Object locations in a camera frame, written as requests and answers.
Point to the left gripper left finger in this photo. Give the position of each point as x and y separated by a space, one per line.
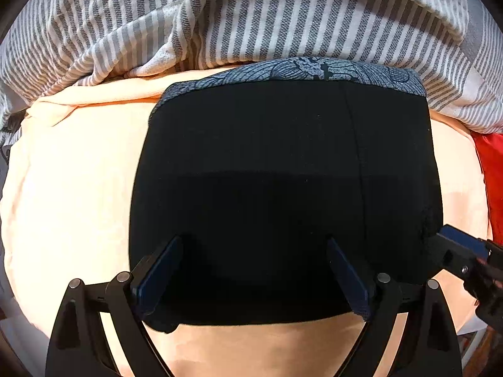
132 298

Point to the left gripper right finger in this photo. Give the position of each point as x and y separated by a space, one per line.
377 300

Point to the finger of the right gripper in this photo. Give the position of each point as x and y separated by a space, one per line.
476 245
445 254

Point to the black pants with blue trim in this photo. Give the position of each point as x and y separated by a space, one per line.
256 169

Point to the red embroidered pillow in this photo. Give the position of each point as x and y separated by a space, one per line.
490 154

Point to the peach bed sheet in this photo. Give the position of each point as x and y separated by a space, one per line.
66 225

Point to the grey striped duvet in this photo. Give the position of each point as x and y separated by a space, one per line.
454 45

